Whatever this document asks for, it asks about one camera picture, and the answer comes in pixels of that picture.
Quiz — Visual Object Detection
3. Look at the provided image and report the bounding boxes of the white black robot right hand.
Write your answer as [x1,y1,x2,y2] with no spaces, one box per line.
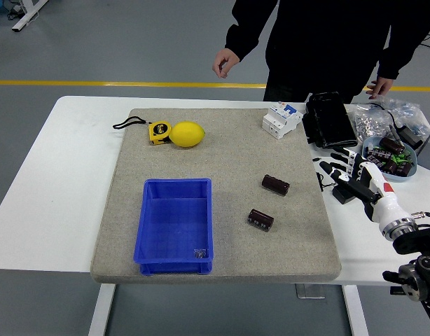
[319,146,411,225]

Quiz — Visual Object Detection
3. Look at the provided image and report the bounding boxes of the person's left hand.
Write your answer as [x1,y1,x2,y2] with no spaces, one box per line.
[366,76,396,101]

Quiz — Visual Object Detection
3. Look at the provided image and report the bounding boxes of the person's right hand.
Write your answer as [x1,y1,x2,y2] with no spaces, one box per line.
[211,48,241,79]

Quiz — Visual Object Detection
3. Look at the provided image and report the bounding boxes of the blue plastic box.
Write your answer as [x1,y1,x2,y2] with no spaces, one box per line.
[132,177,214,277]

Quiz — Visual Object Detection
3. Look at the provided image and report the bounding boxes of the small green plastic parts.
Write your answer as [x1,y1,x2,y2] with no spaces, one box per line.
[392,150,413,166]

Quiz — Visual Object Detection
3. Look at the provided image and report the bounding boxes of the light blue bowl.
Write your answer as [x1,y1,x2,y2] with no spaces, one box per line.
[361,135,418,183]

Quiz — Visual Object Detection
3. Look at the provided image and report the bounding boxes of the clear bag of metal washers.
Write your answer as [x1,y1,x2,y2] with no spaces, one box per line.
[351,103,393,141]

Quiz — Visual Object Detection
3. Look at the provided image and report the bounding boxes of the black power adapter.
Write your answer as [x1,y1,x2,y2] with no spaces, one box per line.
[332,186,358,206]
[398,125,424,150]

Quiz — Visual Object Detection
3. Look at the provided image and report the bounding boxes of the clear bag of blue parts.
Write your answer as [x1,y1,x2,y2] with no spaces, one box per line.
[377,96,430,137]

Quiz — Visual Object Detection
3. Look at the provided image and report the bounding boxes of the black rectangular case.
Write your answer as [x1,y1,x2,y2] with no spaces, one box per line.
[301,91,359,150]

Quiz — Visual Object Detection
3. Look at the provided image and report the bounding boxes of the person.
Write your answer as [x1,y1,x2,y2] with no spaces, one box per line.
[224,0,430,104]

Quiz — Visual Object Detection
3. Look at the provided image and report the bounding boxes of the white circuit breaker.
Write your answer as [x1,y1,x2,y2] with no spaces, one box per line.
[262,101,304,141]

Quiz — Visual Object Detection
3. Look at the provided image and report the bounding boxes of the yellow lemon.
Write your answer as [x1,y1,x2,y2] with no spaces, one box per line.
[168,120,206,148]

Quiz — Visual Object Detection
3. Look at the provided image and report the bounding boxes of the yellow tape measure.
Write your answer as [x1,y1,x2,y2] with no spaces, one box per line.
[112,116,173,146]

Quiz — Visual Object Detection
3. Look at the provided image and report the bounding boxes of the white table leg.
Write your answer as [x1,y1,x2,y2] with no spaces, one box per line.
[342,285,370,336]
[88,283,116,336]

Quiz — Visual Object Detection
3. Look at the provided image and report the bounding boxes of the grey-brown mat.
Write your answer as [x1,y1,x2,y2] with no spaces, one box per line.
[90,107,342,284]

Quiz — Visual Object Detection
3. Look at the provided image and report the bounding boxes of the grey metal table bracket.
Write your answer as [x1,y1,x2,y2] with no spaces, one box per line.
[294,283,326,300]

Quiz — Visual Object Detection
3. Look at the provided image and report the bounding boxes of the white desk frame foot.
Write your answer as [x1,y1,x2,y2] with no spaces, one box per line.
[11,0,50,33]

